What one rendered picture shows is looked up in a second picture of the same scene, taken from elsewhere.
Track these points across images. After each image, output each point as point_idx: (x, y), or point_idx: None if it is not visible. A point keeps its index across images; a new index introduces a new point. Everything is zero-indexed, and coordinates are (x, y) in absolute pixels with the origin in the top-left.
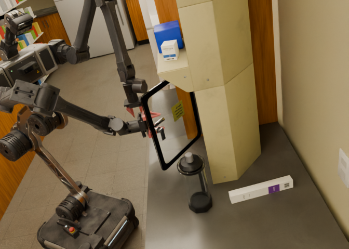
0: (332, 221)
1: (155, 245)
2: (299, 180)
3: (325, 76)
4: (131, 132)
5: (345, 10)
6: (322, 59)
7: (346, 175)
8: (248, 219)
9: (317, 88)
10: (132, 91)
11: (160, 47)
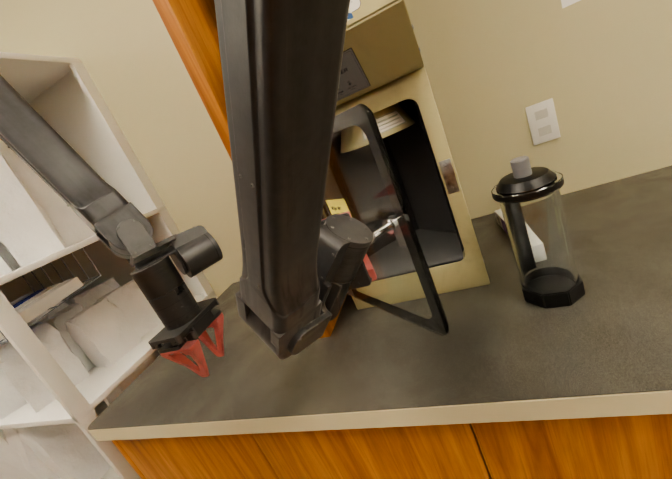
0: (572, 193)
1: None
2: (495, 218)
3: (458, 57)
4: (350, 282)
5: None
6: (444, 44)
7: (553, 123)
8: (586, 239)
9: (445, 92)
10: (180, 278)
11: None
